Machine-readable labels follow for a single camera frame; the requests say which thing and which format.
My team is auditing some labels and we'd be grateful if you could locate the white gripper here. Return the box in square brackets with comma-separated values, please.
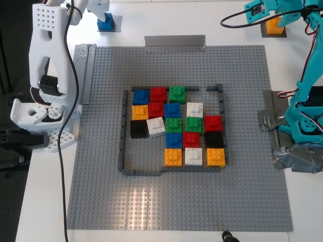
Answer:
[86, 0, 111, 22]

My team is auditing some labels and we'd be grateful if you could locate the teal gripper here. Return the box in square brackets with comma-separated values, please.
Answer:
[271, 0, 304, 28]

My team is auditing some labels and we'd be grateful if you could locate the blue Lego cube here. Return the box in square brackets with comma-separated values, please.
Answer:
[132, 88, 151, 106]
[165, 132, 183, 149]
[96, 12, 116, 32]
[164, 102, 182, 119]

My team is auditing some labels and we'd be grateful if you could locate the orange Lego cube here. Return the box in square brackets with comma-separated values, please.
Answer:
[164, 148, 183, 167]
[131, 104, 149, 121]
[206, 148, 226, 168]
[266, 16, 285, 35]

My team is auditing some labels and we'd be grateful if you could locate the red Lego cube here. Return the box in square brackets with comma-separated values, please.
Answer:
[203, 115, 224, 133]
[182, 131, 201, 149]
[148, 101, 165, 119]
[150, 87, 167, 103]

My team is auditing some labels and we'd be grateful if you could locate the green Lego cube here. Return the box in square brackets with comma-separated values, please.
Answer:
[165, 117, 183, 134]
[169, 85, 187, 104]
[185, 115, 203, 134]

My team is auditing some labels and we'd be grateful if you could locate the black Lego cube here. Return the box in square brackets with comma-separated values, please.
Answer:
[130, 119, 149, 139]
[203, 131, 225, 149]

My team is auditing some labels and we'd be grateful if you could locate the white Lego cube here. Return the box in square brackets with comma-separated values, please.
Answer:
[184, 147, 204, 167]
[186, 102, 204, 118]
[146, 116, 167, 138]

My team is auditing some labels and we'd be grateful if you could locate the square grey tape pad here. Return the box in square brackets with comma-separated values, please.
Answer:
[260, 21, 288, 38]
[97, 14, 124, 33]

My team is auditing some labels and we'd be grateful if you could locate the black table clamp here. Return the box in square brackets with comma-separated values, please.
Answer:
[0, 129, 50, 164]

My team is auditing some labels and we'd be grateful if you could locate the grey Lego baseplate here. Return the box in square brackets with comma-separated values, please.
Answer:
[65, 44, 294, 232]

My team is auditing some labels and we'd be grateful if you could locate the black cable tie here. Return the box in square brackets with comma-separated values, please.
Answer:
[66, 4, 83, 20]

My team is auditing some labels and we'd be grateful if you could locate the teal wrist camera box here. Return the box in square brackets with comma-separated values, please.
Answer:
[244, 0, 273, 25]

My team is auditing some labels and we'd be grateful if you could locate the black cable of teal arm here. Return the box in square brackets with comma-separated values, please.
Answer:
[220, 6, 323, 28]

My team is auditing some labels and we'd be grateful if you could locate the long grey duct tape strip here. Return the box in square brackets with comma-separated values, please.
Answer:
[70, 43, 97, 106]

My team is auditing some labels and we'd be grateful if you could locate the red white servo wire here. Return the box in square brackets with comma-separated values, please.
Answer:
[277, 89, 300, 100]

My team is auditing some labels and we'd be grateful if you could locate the wide grey duct tape strip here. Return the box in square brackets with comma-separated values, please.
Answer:
[144, 34, 207, 53]

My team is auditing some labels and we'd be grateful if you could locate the crumpled grey duct tape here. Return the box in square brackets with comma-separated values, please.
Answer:
[272, 143, 323, 174]
[257, 109, 288, 149]

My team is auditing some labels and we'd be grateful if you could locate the black cable of white arm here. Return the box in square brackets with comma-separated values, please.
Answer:
[57, 0, 81, 242]

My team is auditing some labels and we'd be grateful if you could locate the dark grey Lego border frame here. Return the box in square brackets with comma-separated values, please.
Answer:
[118, 85, 229, 176]

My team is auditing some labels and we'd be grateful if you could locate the black mount knob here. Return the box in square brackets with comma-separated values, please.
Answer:
[221, 229, 240, 242]

